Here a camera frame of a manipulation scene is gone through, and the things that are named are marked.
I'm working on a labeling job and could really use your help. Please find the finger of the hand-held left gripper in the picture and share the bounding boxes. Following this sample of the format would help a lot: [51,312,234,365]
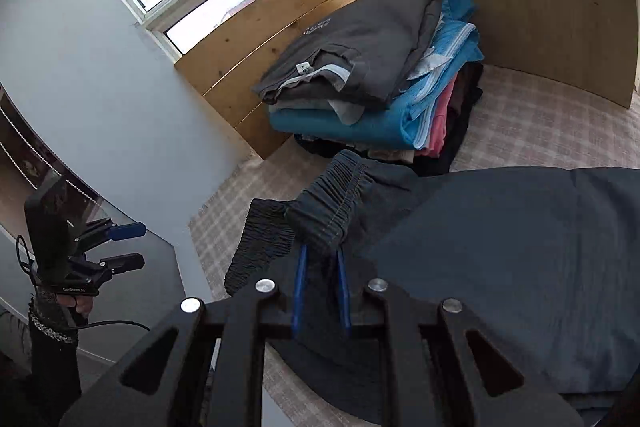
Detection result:
[74,217,147,254]
[67,252,146,282]

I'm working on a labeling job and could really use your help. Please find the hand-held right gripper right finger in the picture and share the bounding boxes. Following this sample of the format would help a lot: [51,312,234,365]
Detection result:
[335,249,583,427]

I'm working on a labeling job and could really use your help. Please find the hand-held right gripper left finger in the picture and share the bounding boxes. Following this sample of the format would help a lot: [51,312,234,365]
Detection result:
[60,244,308,427]

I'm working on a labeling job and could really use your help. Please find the black pants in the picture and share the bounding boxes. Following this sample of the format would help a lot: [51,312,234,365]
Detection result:
[224,150,640,426]

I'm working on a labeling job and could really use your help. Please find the person's left forearm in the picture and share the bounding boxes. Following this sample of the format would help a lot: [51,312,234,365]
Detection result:
[0,291,83,427]

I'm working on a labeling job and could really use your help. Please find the stack of folded clothes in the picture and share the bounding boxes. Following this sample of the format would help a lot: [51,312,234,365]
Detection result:
[251,0,486,178]

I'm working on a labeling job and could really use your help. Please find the person's left hand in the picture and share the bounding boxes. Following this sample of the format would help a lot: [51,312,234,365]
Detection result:
[59,293,96,323]

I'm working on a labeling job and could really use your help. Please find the white railing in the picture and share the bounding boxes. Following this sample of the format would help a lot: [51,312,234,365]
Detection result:
[0,82,108,228]

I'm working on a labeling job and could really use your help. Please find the pine wood board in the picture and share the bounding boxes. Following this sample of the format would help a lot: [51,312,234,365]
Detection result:
[174,0,363,158]

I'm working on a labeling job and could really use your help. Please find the black cable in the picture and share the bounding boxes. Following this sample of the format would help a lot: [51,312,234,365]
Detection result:
[15,234,152,334]

